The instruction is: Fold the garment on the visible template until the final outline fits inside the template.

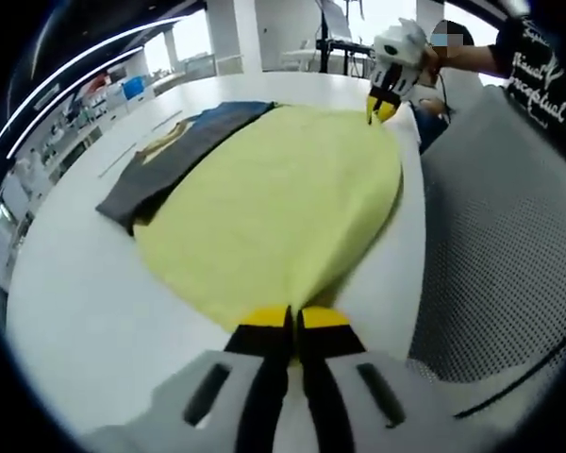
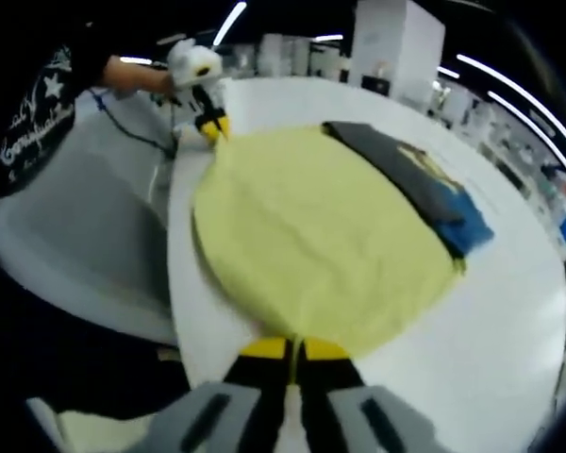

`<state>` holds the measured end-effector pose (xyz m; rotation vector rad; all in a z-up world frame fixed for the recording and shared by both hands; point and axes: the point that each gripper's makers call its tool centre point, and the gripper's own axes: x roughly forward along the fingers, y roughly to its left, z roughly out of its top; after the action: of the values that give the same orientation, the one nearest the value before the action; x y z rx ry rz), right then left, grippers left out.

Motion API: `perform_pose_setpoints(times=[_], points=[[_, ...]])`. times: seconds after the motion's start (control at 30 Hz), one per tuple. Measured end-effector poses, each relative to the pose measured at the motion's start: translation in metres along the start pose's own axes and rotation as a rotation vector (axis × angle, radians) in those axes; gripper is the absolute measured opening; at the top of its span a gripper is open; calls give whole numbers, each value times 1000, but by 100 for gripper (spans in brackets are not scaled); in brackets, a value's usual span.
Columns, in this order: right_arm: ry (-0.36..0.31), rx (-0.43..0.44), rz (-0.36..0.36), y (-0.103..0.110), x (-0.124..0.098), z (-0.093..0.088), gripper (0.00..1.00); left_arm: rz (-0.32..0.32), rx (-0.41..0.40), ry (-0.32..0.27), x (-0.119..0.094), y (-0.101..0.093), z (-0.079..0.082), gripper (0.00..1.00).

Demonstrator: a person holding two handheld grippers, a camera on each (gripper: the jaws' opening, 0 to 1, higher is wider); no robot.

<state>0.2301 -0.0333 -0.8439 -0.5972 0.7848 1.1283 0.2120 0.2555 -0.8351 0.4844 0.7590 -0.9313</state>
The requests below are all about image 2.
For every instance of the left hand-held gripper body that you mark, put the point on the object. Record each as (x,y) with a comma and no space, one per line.
(195,80)

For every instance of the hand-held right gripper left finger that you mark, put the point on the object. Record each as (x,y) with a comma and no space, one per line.
(254,391)

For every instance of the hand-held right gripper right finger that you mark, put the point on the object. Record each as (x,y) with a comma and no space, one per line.
(335,401)

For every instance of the yellow blue grey garment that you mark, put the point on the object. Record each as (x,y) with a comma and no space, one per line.
(311,236)

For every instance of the black office chair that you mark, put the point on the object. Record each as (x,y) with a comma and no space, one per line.
(375,85)

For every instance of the person in black shirt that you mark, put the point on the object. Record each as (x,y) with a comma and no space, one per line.
(38,118)

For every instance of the white chair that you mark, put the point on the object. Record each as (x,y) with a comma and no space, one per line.
(85,236)

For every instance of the white square pillar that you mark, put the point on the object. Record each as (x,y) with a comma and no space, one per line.
(396,38)

